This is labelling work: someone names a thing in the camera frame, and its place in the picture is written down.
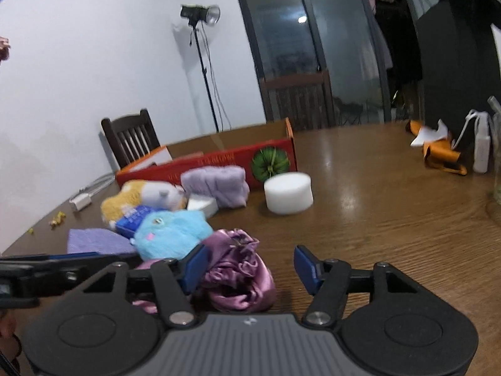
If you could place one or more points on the dark wooden chair back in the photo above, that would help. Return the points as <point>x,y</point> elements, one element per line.
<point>297,98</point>

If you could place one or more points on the glass sliding door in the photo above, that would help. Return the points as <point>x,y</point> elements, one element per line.
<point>282,27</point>

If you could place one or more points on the white spray bottle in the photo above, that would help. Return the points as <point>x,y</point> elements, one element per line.
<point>481,149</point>

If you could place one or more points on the purple knitted pouch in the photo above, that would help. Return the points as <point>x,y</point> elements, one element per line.
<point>98,241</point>

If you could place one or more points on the clear glass vase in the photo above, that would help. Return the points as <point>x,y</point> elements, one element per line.
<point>497,156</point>

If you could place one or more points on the purple fluffy towel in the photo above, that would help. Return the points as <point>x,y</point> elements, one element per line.
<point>219,184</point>

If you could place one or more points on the white crumpled paper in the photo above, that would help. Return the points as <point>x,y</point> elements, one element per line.
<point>426,135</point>

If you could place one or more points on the large black object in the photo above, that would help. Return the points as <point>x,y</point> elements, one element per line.
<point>454,66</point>

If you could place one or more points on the blue tissue packet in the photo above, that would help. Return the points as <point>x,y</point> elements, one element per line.
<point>131,221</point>

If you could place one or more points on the pink hanging garment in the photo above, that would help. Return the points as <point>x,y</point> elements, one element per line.
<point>381,43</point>

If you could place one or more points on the studio light on stand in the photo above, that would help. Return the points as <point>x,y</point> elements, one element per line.
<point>199,13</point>

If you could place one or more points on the dark wooden chair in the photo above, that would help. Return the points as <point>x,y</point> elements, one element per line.
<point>297,98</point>
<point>131,137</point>

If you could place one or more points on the purple satin bonnet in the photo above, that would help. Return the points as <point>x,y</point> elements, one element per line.
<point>235,278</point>

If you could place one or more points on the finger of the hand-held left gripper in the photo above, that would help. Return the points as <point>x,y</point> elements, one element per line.
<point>74,259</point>

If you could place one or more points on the white wedge sponge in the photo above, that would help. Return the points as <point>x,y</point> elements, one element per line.
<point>201,205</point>

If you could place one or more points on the dried pink roses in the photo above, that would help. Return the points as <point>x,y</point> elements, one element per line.
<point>4,49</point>

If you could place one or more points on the orange white wrapper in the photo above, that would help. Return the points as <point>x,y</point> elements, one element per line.
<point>440,154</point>

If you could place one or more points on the red cardboard box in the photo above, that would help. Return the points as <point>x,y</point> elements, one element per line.
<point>219,160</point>

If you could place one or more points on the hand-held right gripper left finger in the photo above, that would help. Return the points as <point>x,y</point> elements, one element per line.
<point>195,268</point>

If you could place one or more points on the person's left hand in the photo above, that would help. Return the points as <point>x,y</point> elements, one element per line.
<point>7,327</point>

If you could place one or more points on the white orange-edged box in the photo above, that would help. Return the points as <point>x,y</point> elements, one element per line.
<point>150,161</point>

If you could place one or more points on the yellow plush toy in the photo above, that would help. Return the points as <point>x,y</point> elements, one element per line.
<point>125,199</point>

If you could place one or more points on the white charger adaptor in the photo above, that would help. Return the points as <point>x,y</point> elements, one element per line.
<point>80,202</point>

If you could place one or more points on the yellow candy pieces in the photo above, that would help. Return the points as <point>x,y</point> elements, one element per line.
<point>56,219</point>

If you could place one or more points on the white cylinder sponge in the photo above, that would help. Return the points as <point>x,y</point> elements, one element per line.
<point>289,194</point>

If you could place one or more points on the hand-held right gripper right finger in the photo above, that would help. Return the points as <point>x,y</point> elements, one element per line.
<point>306,268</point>

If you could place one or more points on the blue plush toy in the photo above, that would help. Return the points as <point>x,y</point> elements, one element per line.
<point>172,231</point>

